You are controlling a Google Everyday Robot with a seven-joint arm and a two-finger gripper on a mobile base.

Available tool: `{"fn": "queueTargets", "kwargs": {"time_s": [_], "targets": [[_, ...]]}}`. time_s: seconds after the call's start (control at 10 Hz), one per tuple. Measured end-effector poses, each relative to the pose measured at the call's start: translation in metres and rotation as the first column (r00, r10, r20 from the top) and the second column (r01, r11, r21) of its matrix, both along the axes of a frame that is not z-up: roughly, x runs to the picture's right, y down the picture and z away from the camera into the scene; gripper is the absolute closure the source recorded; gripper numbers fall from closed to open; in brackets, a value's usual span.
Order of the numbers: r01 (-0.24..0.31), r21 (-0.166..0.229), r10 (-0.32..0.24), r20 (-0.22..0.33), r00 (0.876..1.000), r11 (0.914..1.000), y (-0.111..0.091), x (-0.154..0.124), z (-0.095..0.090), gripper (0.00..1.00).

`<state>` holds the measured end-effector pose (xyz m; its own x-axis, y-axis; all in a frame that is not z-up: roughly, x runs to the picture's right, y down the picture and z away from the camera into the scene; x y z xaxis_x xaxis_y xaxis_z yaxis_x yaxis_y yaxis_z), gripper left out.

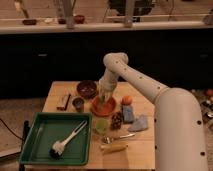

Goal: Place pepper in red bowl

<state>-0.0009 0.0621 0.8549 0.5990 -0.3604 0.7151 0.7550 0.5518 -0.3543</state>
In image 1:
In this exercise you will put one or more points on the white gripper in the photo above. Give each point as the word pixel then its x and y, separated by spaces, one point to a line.
pixel 106 87

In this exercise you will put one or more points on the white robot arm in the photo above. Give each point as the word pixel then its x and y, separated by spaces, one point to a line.
pixel 179 130

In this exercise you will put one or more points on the dark brown bowl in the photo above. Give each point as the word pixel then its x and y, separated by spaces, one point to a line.
pixel 87 89

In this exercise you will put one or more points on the red bowl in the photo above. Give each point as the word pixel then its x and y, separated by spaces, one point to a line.
pixel 103 109

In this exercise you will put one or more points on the orange fruit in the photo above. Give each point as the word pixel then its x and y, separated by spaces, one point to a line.
pixel 127 100

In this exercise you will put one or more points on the blue sponge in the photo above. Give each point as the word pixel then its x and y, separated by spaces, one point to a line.
pixel 128 116

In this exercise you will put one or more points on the small dark cup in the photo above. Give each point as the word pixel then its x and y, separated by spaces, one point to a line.
pixel 78 104

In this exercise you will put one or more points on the dark pine cone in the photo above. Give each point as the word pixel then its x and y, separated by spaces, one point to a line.
pixel 116 121

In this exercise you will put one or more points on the green cup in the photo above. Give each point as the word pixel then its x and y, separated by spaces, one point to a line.
pixel 101 126

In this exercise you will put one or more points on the brown wooden block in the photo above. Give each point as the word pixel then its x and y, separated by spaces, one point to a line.
pixel 63 102

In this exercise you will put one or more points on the blue cloth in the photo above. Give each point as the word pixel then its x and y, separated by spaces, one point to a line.
pixel 139 124

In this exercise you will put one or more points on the metal spoon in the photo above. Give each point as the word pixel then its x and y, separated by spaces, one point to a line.
pixel 108 140

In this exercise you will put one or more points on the yellow corn cob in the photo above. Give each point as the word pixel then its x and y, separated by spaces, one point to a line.
pixel 113 147

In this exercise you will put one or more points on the green plastic tray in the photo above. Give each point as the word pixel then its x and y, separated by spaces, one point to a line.
pixel 46 129

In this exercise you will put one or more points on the white dish brush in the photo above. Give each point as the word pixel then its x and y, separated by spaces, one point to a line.
pixel 59 146

